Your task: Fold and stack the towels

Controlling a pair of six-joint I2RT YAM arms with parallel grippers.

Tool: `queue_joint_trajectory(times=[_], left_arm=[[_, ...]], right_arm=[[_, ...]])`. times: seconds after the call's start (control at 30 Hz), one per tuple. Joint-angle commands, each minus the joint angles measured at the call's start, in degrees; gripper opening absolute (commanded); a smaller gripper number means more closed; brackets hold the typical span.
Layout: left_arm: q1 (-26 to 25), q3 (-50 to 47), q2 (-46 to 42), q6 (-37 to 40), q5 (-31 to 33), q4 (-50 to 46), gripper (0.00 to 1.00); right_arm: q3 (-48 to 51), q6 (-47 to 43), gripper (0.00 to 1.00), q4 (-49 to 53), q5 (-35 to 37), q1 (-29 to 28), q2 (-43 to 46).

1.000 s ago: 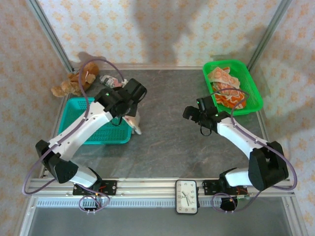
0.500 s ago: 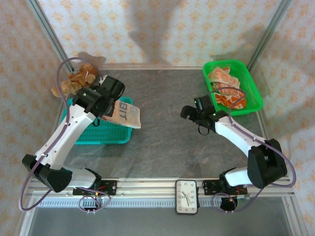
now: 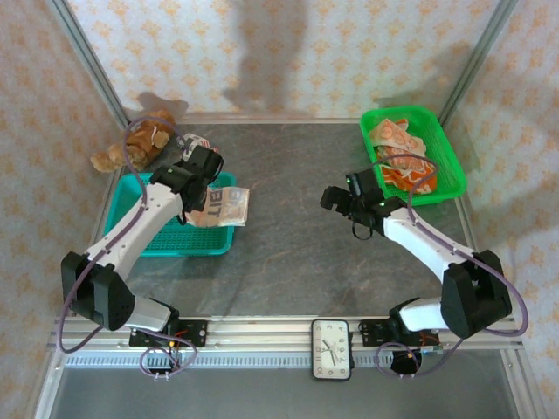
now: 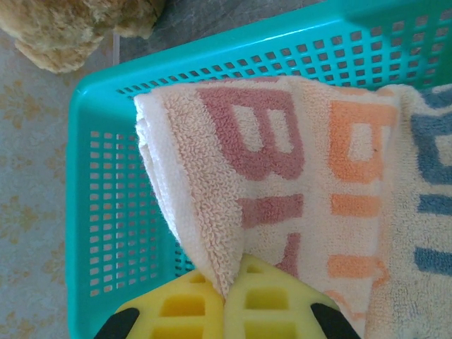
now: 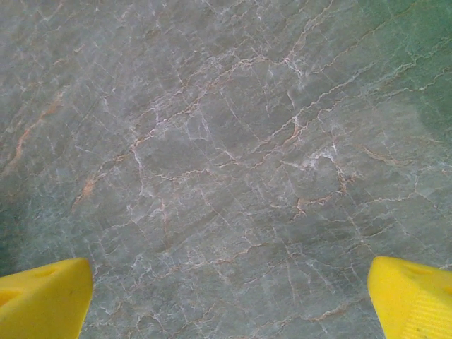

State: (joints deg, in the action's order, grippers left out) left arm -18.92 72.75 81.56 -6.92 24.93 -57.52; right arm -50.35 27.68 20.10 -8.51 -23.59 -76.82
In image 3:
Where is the beige towel with letters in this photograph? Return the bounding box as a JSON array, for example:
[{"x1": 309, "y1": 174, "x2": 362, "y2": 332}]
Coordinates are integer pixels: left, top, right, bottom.
[{"x1": 186, "y1": 186, "x2": 251, "y2": 229}]

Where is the orange lion towel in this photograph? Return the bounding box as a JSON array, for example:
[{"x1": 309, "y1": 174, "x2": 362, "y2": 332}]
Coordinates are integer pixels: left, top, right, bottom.
[{"x1": 376, "y1": 155, "x2": 439, "y2": 196}]

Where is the orange cream character towel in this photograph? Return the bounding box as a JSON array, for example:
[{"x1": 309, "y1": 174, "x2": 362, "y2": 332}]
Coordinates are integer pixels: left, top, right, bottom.
[{"x1": 369, "y1": 117, "x2": 427, "y2": 159}]

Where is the striped toy car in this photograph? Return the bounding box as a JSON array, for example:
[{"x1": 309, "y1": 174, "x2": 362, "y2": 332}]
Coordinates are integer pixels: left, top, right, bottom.
[{"x1": 174, "y1": 133, "x2": 215, "y2": 154}]

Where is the teal plastic basket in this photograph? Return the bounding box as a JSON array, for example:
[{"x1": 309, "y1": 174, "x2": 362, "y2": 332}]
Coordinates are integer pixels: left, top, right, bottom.
[{"x1": 103, "y1": 171, "x2": 238, "y2": 258}]

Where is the brown teddy bear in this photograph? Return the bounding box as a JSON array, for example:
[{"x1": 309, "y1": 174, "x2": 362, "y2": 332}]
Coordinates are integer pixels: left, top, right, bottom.
[{"x1": 90, "y1": 108, "x2": 178, "y2": 174}]

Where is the green plastic basket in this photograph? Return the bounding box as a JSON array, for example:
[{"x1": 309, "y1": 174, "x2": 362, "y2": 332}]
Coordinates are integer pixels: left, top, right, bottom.
[{"x1": 358, "y1": 106, "x2": 467, "y2": 207}]

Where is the white analog clock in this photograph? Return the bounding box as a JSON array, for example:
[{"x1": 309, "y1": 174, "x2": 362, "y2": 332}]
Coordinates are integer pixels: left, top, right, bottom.
[{"x1": 310, "y1": 318, "x2": 354, "y2": 382}]

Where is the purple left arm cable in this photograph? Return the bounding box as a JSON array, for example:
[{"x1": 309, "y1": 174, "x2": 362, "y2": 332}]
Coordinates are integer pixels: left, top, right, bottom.
[{"x1": 58, "y1": 116, "x2": 197, "y2": 380}]

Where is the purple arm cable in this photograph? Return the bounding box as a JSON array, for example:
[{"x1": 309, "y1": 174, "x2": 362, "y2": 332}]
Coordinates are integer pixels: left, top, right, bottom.
[
  {"x1": 58, "y1": 116, "x2": 197, "y2": 380},
  {"x1": 370, "y1": 153, "x2": 529, "y2": 379}
]

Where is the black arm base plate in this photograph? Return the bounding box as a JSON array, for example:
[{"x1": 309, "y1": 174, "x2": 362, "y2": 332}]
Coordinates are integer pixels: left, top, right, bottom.
[
  {"x1": 358, "y1": 318, "x2": 438, "y2": 349},
  {"x1": 128, "y1": 318, "x2": 209, "y2": 349}
]

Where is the wide aluminium frame rail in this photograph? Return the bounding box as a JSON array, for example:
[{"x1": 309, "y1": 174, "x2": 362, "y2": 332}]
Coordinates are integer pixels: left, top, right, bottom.
[{"x1": 47, "y1": 316, "x2": 523, "y2": 350}]

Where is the aluminium frame post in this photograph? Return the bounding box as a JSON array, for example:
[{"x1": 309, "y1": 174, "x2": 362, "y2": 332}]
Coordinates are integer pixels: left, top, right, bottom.
[
  {"x1": 436, "y1": 0, "x2": 521, "y2": 127},
  {"x1": 45, "y1": 0, "x2": 132, "y2": 130}
]

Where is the grey slotted cable duct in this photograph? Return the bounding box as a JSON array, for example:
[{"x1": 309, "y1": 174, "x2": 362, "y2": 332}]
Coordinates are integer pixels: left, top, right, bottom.
[{"x1": 65, "y1": 353, "x2": 507, "y2": 367}]

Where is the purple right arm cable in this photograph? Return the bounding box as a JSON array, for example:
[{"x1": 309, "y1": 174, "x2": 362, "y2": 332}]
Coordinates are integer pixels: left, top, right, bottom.
[{"x1": 370, "y1": 153, "x2": 529, "y2": 379}]

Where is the aluminium frame beam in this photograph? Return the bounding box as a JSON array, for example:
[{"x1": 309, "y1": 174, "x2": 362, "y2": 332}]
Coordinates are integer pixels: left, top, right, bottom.
[
  {"x1": 500, "y1": 348, "x2": 549, "y2": 419},
  {"x1": 32, "y1": 344, "x2": 71, "y2": 419}
]

